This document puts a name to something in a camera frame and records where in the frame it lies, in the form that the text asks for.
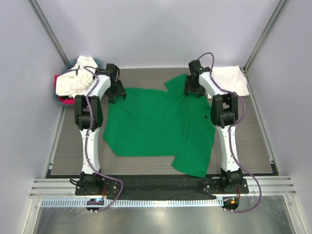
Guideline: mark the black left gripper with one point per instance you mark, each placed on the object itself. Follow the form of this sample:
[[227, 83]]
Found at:
[[120, 92]]

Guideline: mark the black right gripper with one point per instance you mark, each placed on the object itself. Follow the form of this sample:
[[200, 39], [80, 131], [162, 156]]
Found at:
[[188, 87]]

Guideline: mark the green t shirt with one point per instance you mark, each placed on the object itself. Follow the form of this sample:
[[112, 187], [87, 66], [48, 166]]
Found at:
[[151, 122]]

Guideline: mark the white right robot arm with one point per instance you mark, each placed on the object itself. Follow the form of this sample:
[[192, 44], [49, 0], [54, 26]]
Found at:
[[224, 116]]

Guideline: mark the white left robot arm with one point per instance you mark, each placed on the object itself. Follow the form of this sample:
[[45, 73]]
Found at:
[[89, 119]]

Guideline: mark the folded white t shirt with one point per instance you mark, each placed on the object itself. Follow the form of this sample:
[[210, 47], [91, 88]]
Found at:
[[232, 79]]

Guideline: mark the crumpled white t shirt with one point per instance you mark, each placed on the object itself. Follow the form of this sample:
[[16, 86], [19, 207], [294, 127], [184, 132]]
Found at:
[[78, 79]]

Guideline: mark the pink t shirt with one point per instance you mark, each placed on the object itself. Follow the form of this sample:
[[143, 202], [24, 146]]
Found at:
[[66, 101]]

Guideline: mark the blue laundry basket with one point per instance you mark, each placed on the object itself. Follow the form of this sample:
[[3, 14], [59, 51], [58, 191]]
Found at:
[[67, 67]]

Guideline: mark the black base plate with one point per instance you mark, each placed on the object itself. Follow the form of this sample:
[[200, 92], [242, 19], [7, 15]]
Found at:
[[159, 187]]

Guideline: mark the slotted cable duct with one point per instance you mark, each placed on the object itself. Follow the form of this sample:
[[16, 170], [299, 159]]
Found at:
[[99, 203]]

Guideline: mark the aluminium frame rail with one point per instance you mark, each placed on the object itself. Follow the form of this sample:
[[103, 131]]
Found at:
[[52, 188]]

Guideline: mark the right aluminium corner post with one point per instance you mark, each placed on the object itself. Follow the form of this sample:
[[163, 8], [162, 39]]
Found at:
[[278, 10]]

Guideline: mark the aluminium corner post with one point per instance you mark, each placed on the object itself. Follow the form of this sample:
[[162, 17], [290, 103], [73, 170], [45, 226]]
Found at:
[[278, 10], [48, 29]]

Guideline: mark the left aluminium corner post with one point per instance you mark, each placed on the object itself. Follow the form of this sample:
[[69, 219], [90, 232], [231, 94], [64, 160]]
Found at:
[[48, 29]]

